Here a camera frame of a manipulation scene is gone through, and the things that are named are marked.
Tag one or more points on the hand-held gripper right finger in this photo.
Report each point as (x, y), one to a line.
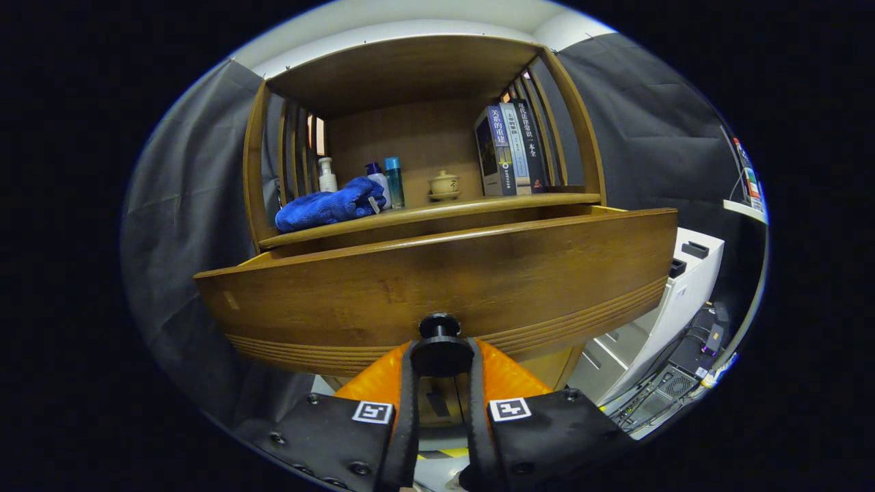
(476, 424)

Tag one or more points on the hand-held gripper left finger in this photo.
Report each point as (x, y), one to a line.
(409, 417)

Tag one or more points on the black drawer knob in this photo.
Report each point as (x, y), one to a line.
(441, 352)

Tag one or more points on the brown wooden drawer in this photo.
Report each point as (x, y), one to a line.
(410, 287)

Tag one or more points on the wooden cabinet door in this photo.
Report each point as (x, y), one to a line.
(557, 369)

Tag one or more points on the wooden countertop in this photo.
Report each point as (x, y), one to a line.
(437, 207)

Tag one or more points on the white drawer unit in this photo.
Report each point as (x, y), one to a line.
(683, 301)

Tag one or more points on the brown wooden cabinet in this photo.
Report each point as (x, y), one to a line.
(403, 68)

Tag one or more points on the yellow black hazard tape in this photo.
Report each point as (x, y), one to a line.
(451, 452)

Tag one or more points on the black floor equipment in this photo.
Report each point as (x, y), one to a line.
(673, 386)

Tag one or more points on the blue folded towel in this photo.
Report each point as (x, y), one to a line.
(321, 208)

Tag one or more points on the teal slim bottle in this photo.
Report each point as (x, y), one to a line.
(394, 184)

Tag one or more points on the beige lidded teacup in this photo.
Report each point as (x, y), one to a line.
(444, 186)

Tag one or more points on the white bottle with blue cap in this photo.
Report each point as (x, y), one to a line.
(379, 184)

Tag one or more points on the white pump bottle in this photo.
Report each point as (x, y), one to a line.
(327, 181)

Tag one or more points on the black plastic tray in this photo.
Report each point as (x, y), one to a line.
(695, 249)
(677, 267)

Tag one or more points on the blue spine book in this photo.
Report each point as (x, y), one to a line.
(495, 150)

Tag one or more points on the white side table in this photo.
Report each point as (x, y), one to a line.
(745, 210)

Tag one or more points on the red label water bottle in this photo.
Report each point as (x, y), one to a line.
(748, 181)

